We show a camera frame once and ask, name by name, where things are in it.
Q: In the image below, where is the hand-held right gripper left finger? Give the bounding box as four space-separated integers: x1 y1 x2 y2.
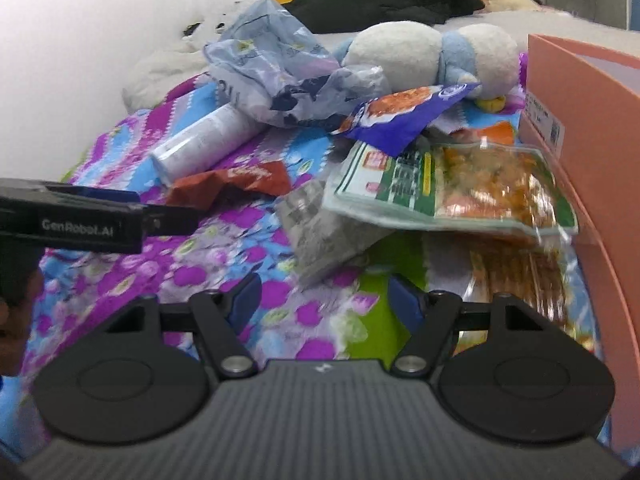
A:
102 272 263 381

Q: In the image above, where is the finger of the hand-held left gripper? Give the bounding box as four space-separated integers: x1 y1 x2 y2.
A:
142 203 202 236

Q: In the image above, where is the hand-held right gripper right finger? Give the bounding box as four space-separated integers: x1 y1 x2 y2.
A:
387 275 548 378

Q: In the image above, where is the red-brown snack wrapper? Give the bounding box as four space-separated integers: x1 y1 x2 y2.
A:
165 161 293 208

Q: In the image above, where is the grey and white snack packet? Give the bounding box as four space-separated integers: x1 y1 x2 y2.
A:
275 180 396 286

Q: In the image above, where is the red label brown sticks packet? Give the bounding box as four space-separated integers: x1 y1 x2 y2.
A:
425 232 571 326

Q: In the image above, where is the green and orange snack packet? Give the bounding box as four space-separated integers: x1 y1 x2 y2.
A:
322 140 581 246

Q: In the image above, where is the purple snack packet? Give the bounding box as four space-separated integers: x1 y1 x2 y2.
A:
330 82 483 157

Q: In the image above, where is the pink cardboard box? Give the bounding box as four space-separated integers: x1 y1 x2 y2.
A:
517 34 640 466

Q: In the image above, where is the person's left hand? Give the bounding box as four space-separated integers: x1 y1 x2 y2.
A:
0 300 35 378

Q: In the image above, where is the floral printed blanket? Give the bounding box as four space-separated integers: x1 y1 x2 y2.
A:
0 72 613 461

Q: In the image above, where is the white cylindrical bottle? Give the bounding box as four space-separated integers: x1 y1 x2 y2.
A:
150 104 266 181

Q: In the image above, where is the white crumpled cloth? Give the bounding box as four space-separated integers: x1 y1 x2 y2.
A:
122 35 211 113

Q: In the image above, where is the crumpled bluish plastic bag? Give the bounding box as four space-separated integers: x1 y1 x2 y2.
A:
202 0 393 128

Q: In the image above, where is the white and blue plush toy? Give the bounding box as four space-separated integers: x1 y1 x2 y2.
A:
332 21 526 113

